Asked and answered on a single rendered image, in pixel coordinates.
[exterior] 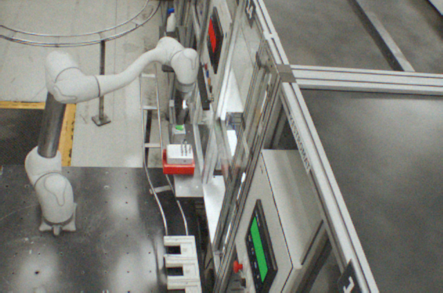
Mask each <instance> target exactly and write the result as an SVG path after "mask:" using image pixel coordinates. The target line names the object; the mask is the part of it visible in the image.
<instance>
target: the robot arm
mask: <svg viewBox="0 0 443 293"><path fill-rule="evenodd" d="M152 62H159V64H161V65H167V66H171V67H172V68H173V69H174V71H175V73H176V75H177V83H176V88H177V95H178V96H179V107H178V109H179V113H178V114H177V116H178V117H177V125H183V117H184V116H185V112H186V108H187V106H186V104H187V101H188V98H189V97H190V96H191V94H192V90H193V89H194V85H195V78H196V77H197V73H198V70H199V56H198V54H197V52H196V51H194V50H192V49H190V48H186V49H184V47H182V45H180V43H179V42H178V41H176V40H175V39H173V38H171V37H163V38H162V39H160V40H159V42H158V45H157V47H156V48H155V49H153V50H151V51H148V52H146V53H144V54H142V55H141V56H140V57H139V58H138V59H137V60H136V61H135V62H133V63H132V64H131V65H130V66H129V67H128V68H127V69H126V70H124V71H123V72H122V73H119V74H116V75H92V76H87V75H85V74H84V73H83V72H82V70H81V68H80V65H79V64H78V63H77V61H76V60H75V59H74V57H73V56H72V55H70V54H68V53H67V52H64V51H53V52H51V53H49V54H48V55H47V56H46V59H45V63H44V67H45V77H46V88H47V90H48V93H47V97H46V104H45V108H44V115H43V119H42V126H41V130H40V133H39V140H38V144H37V147H36V148H34V149H33V150H32V151H31V152H30V153H29V154H28V156H27V157H26V162H25V168H26V172H27V175H28V178H29V179H30V181H31V183H32V185H33V188H34V189H35V192H36V194H37V198H38V200H39V204H40V205H41V209H42V216H41V220H42V221H41V224H40V226H39V231H40V232H45V231H54V237H55V238H58V236H59V234H60V231H69V232H74V231H75V230H76V227H75V210H76V208H77V204H76V203H75V202H73V191H72V188H71V185H70V183H69V181H68V180H67V178H65V177H64V176H63V175H62V164H61V154H60V151H59V150H58V148H59V141H60V135H61V131H62V126H63V122H64V117H65V113H66V107H67V104H74V103H83V102H86V101H90V100H93V99H95V98H99V97H101V96H104V95H106V94H109V93H111V92H113V91H116V90H119V89H122V88H123V87H126V86H127V85H129V84H130V83H132V82H133V81H134V80H135V79H136V78H137V77H138V76H139V74H140V73H141V72H142V71H143V70H144V69H145V67H146V66H147V65H148V64H150V63H152Z"/></svg>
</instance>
